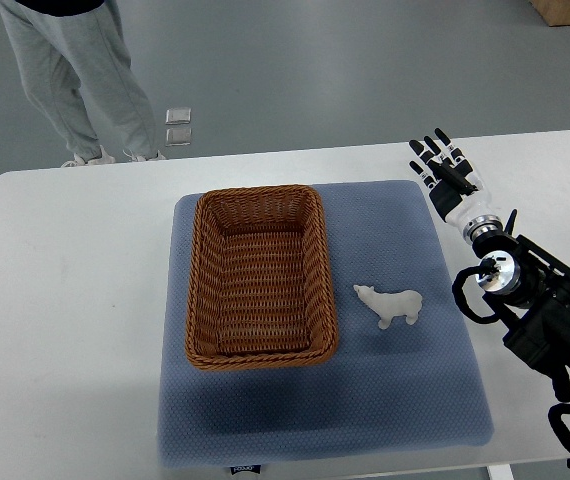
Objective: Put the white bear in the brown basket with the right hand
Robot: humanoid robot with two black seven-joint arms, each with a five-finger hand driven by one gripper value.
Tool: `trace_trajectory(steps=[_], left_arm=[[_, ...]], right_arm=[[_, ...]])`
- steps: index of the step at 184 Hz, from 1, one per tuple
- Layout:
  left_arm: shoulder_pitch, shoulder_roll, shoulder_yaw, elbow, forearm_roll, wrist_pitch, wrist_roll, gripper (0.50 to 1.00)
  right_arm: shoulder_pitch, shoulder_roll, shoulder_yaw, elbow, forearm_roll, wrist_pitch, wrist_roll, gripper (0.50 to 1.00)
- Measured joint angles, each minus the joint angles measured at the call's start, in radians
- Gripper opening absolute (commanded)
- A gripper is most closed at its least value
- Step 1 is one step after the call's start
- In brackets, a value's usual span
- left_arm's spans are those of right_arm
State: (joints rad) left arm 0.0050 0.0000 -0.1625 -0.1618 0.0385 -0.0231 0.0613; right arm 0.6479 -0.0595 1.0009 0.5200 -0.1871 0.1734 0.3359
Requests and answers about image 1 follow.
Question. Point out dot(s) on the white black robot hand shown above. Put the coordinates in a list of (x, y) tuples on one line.
[(455, 187)]

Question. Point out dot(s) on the white bear figurine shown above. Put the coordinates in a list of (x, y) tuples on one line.
[(388, 306)]

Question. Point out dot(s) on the brown wicker basket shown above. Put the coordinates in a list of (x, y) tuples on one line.
[(260, 292)]

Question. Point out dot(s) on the blue foam mat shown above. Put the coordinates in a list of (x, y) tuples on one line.
[(409, 387)]

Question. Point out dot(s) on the lower metal floor plate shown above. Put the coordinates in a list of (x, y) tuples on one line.
[(178, 136)]

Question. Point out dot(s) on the metal floor plate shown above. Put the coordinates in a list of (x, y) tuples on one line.
[(178, 136), (178, 116)]

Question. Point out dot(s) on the upper metal floor plate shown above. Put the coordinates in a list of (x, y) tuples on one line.
[(178, 116)]

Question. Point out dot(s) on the person in grey sweatpants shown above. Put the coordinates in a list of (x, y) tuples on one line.
[(67, 50)]

